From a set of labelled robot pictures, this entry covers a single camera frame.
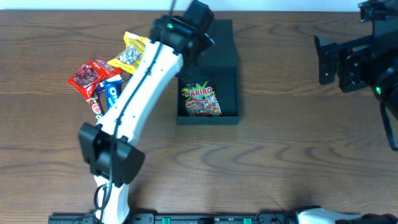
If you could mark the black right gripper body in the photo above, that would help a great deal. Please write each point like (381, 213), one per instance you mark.
(351, 69)

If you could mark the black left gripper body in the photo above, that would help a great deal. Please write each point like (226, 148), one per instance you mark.
(189, 61)

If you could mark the yellow candy bag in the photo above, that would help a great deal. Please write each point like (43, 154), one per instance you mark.
(130, 58)

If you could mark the Haribo gummy bag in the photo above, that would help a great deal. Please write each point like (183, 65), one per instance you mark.
(201, 99)

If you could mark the red Hacks candy bag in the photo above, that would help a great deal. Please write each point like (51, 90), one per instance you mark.
(90, 74)

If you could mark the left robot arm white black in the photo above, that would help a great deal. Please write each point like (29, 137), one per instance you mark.
(109, 146)

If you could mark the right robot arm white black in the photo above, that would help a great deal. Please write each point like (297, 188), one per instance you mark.
(381, 70)

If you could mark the blue Oreo pack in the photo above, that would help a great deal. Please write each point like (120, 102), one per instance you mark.
(112, 92)

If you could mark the dark green open box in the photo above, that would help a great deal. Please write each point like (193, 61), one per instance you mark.
(220, 64)

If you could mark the KitKat bar red green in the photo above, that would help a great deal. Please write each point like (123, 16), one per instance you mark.
(96, 106)

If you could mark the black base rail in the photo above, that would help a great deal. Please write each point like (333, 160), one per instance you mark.
(149, 218)

